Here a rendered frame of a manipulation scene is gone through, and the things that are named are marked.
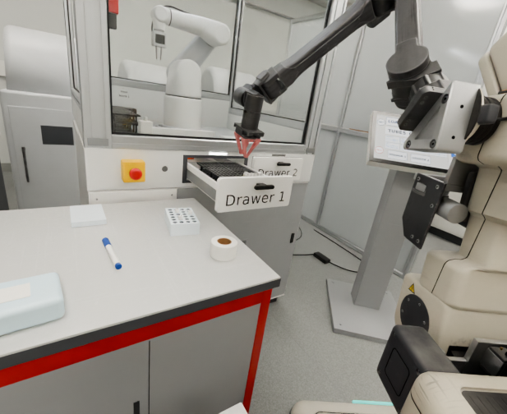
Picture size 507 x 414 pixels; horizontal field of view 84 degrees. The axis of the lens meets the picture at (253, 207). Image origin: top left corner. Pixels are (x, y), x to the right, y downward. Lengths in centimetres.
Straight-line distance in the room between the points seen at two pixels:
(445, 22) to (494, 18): 28
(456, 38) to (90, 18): 213
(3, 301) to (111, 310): 16
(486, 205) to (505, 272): 13
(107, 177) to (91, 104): 23
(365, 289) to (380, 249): 29
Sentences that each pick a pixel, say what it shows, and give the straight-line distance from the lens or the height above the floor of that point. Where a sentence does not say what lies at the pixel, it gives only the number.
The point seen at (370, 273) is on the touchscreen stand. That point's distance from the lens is 188.
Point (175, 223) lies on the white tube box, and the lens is 83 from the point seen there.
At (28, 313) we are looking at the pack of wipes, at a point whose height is 79.
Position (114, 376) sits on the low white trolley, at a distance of 69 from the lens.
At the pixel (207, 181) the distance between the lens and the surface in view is 97.
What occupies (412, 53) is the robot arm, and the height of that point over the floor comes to 128.
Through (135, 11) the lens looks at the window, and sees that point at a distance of 109.
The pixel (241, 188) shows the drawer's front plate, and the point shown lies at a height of 89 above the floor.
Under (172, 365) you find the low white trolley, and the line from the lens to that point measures 73.
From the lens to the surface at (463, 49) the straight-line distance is 246.
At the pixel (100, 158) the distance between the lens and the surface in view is 106.
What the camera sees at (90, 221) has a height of 77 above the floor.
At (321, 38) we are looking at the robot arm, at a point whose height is 135.
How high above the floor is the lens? 115
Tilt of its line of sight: 20 degrees down
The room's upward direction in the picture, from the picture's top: 8 degrees clockwise
